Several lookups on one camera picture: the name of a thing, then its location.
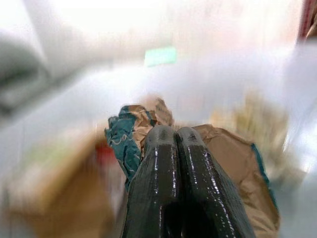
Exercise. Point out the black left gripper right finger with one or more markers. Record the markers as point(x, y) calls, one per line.
point(208, 188)

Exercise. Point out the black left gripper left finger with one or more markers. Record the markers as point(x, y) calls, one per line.
point(151, 178)

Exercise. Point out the brown teal paper bag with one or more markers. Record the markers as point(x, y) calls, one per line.
point(237, 158)

